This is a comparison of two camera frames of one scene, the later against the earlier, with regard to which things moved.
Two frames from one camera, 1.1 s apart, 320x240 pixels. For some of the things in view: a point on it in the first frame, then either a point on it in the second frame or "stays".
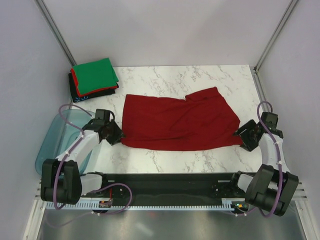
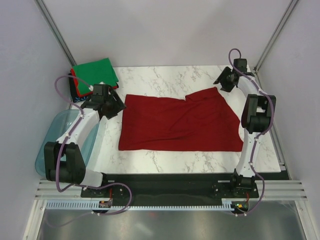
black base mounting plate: [170, 186] stays
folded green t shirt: [95, 75] stays
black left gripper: [118, 134] to [119, 105]
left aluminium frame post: [48, 19] stays
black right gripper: [247, 144] to [221, 79]
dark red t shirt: [204, 120] stays
